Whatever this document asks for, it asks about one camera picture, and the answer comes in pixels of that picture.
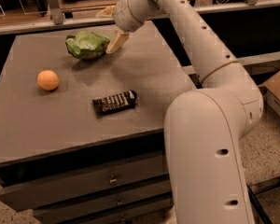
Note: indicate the orange fruit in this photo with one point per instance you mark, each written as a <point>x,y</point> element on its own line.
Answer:
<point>48,80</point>

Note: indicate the middle grey drawer front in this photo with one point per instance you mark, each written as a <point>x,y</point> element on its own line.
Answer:
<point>103,200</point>

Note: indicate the grey metal shelf beam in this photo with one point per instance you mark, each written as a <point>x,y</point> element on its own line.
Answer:
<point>255,61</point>

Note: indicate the black rxbar chocolate bar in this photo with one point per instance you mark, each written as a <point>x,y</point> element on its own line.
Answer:
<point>115,103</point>

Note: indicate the grey drawer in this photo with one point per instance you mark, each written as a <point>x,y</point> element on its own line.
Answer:
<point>103,200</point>
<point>58,188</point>
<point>126,212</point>

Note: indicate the top grey drawer front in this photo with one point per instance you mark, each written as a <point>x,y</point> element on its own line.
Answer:
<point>58,188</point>

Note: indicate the bottom grey drawer front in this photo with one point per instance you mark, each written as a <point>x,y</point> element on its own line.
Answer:
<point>126,212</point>

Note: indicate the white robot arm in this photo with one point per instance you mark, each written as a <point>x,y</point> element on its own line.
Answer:
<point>203,127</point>

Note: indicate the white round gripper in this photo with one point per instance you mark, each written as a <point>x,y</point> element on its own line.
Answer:
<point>123,17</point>

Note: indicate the green rice chip bag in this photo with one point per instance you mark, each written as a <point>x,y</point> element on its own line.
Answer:
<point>87,45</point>

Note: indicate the black metal bar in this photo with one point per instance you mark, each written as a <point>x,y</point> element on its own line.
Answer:
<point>261,216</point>

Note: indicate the grey metal railing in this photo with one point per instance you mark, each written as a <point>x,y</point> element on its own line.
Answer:
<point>84,13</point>

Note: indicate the grey drawer cabinet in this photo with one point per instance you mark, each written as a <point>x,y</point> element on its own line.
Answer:
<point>45,133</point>

